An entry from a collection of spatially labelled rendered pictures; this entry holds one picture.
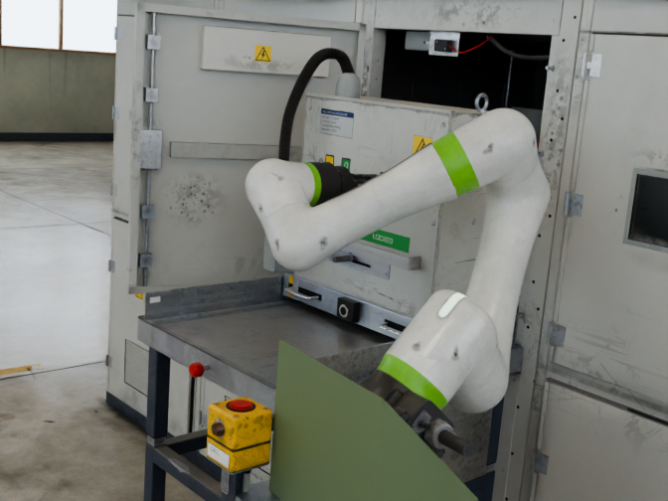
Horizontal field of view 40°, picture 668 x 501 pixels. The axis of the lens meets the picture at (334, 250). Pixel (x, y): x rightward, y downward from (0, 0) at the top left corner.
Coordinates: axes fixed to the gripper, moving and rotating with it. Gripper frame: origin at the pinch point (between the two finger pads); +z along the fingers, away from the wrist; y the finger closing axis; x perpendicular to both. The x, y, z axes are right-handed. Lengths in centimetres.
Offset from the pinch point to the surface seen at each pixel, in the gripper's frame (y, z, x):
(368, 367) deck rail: 13.8, -17.9, -35.9
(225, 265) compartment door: -60, -3, -32
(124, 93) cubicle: -177, 28, 6
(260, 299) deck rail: -41, -4, -37
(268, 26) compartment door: -58, 5, 32
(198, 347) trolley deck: -19, -37, -38
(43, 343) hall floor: -272, 39, -123
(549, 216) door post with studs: 19.5, 29.9, -6.0
